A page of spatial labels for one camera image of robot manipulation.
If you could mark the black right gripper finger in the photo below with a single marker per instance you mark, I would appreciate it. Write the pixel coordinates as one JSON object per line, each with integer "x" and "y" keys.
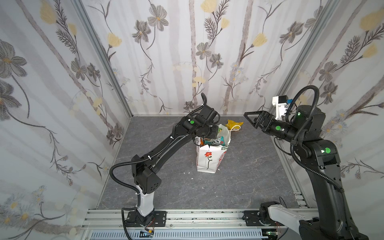
{"x": 253, "y": 120}
{"x": 254, "y": 113}

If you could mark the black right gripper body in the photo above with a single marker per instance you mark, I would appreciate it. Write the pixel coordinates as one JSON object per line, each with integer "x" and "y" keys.
{"x": 263, "y": 122}

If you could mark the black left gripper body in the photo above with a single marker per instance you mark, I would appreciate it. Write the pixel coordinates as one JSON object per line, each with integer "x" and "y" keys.
{"x": 212, "y": 132}

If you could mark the yellow snack packet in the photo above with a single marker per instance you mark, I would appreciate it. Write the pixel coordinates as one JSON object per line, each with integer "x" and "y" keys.
{"x": 234, "y": 126}

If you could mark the white paper bag red flower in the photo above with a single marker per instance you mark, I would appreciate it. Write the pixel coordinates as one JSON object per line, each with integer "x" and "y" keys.
{"x": 209, "y": 158}

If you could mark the white teal candy packet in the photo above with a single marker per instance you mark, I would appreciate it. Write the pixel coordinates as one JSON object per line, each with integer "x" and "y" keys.
{"x": 215, "y": 142}

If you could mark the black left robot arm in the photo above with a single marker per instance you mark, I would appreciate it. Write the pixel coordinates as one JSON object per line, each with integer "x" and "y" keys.
{"x": 202, "y": 123}

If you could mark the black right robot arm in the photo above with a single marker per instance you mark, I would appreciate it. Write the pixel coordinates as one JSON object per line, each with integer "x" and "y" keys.
{"x": 320, "y": 158}

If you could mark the small green circuit board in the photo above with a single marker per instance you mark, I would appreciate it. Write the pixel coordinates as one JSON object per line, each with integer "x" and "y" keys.
{"x": 146, "y": 233}

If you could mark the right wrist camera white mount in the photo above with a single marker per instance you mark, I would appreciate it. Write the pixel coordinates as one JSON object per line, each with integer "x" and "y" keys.
{"x": 281, "y": 104}

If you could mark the right corner aluminium post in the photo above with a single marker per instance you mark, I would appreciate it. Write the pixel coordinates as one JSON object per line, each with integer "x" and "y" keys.
{"x": 310, "y": 34}

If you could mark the corner aluminium post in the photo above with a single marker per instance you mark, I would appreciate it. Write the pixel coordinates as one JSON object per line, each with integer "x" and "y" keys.
{"x": 310, "y": 34}
{"x": 101, "y": 53}

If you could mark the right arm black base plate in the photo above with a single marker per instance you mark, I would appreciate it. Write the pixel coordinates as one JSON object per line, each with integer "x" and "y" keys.
{"x": 258, "y": 219}

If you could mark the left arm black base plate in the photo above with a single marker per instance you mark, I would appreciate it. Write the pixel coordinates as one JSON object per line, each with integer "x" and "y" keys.
{"x": 154, "y": 219}

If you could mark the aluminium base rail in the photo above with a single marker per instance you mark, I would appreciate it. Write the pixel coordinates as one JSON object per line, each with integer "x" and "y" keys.
{"x": 108, "y": 224}

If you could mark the white slotted cable duct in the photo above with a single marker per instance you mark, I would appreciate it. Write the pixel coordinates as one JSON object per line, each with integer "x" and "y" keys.
{"x": 200, "y": 234}

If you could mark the left corner aluminium post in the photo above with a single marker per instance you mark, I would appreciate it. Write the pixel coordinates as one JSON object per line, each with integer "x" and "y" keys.
{"x": 101, "y": 53}

